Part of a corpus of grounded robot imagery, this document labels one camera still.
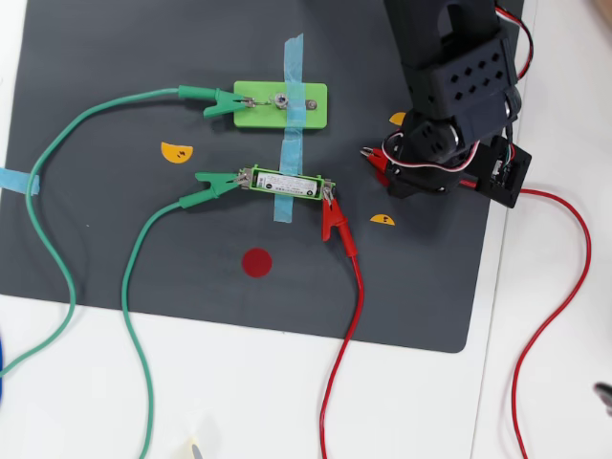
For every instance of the red alligator clip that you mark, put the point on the red alligator clip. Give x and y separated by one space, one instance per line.
334 220
378 160

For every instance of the green bulb holder board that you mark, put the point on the green bulb holder board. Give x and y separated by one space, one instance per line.
258 117

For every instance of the green alligator clip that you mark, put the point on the green alligator clip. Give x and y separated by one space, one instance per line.
215 101
212 186

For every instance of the red round sticker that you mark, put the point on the red round sticker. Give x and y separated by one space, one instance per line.
256 262

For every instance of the green battery holder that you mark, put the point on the green battery holder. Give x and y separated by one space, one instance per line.
327 184

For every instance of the orange semicircle sticker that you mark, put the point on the orange semicircle sticker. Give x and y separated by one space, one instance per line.
382 220
177 154
397 118

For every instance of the white AA battery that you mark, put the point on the white AA battery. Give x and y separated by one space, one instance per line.
287 184

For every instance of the blue plastic object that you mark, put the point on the blue plastic object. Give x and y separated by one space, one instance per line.
2 373

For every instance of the small clear light bulb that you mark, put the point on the small clear light bulb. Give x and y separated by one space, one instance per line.
280 100

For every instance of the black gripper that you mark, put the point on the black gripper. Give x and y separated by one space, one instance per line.
412 187

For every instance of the short blue tape piece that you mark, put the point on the short blue tape piece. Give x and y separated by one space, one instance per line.
19 181

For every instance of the dark grey work mat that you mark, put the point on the dark grey work mat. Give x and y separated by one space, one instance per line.
119 48

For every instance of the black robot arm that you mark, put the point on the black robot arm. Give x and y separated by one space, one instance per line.
444 48

